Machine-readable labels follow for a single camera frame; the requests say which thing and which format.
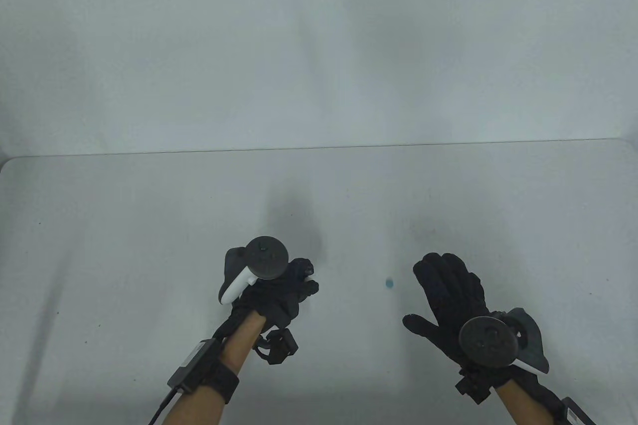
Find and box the black forearm strap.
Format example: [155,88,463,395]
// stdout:
[521,374,563,416]
[199,360,240,405]

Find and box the person's right hand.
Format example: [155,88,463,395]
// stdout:
[403,253,519,388]

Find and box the black cable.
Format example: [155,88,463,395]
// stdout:
[149,385,182,425]

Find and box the person's left hand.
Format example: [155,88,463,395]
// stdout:
[213,258,319,341]

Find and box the person's right forearm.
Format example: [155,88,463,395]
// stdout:
[492,379,549,425]

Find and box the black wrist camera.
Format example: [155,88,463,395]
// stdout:
[253,328,299,365]
[455,371,494,405]

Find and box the person's left forearm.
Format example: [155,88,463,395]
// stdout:
[164,313,265,425]

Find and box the white and grey controller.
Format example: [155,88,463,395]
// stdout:
[218,236,290,306]
[459,307,550,375]

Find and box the black box with label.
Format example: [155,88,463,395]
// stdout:
[167,339,220,393]
[558,397,596,425]

